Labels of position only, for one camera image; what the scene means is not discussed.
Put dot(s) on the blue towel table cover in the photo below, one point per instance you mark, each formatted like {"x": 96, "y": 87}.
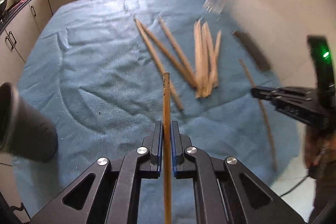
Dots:
{"x": 91, "y": 73}

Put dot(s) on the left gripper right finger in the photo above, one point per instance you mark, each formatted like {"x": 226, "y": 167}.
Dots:
{"x": 226, "y": 191}

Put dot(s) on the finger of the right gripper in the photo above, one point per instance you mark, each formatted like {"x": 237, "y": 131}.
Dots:
{"x": 265, "y": 93}
{"x": 294, "y": 91}

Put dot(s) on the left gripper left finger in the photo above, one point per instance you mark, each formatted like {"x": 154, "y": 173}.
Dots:
{"x": 108, "y": 191}

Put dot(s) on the long dark wooden chopstick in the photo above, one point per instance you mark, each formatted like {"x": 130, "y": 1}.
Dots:
{"x": 166, "y": 149}
{"x": 178, "y": 50}
{"x": 158, "y": 63}
{"x": 182, "y": 70}

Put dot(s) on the black utensil holder cup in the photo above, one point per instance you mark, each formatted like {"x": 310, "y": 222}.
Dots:
{"x": 25, "y": 132}

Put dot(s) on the lower kitchen cabinets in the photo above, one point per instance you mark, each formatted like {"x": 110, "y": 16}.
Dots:
{"x": 52, "y": 3}

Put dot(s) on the person's hand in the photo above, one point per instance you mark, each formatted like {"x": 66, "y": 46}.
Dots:
{"x": 319, "y": 151}

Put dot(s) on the black smartphone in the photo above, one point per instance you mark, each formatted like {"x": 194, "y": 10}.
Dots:
{"x": 253, "y": 49}

